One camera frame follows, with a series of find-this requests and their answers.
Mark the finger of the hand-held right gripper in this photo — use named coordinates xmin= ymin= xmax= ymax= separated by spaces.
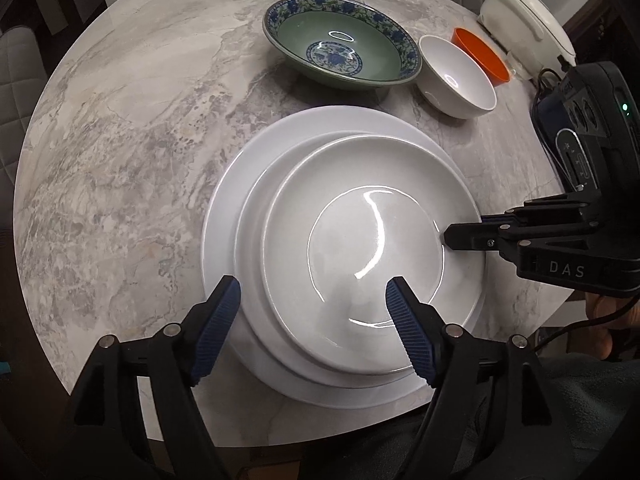
xmin=481 ymin=198 xmax=601 ymax=227
xmin=442 ymin=221 xmax=601 ymax=262

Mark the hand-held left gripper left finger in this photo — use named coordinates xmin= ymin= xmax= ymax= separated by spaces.
xmin=60 ymin=275 xmax=242 ymax=480

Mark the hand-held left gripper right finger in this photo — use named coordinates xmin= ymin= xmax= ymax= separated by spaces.
xmin=385 ymin=276 xmax=566 ymax=480

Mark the large white plate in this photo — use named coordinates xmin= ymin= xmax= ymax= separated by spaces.
xmin=201 ymin=105 xmax=488 ymax=408

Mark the medium white plate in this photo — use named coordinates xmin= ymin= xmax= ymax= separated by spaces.
xmin=235 ymin=131 xmax=481 ymax=390

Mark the small white plate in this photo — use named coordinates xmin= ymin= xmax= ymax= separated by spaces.
xmin=261 ymin=133 xmax=485 ymax=376

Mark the orange bowl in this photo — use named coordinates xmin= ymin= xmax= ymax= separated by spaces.
xmin=452 ymin=27 xmax=512 ymax=87

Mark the white bowl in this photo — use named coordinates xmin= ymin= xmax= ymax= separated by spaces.
xmin=417 ymin=35 xmax=497 ymax=120

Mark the blue patterned green bowl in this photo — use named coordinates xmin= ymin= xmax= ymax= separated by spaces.
xmin=263 ymin=0 xmax=423 ymax=89

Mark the person's right hand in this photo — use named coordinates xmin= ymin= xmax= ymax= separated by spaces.
xmin=582 ymin=292 xmax=640 ymax=362

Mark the white purple rice cooker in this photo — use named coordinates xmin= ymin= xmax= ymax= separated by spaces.
xmin=477 ymin=0 xmax=577 ymax=81

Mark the person's grey fleece clothing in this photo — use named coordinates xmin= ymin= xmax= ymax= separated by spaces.
xmin=400 ymin=355 xmax=640 ymax=480

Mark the light grey quilted chair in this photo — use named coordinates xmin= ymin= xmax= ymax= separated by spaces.
xmin=0 ymin=27 xmax=48 ymax=186

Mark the thin black cable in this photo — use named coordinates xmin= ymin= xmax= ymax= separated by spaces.
xmin=532 ymin=305 xmax=640 ymax=352

